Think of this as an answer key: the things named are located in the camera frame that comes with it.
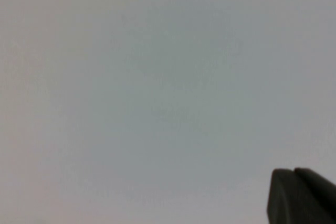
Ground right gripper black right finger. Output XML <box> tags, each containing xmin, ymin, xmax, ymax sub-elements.
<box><xmin>294</xmin><ymin>166</ymin><xmax>336</xmax><ymax>204</ymax></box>

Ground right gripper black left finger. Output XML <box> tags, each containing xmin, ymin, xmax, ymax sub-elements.
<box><xmin>267</xmin><ymin>167</ymin><xmax>336</xmax><ymax>224</ymax></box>

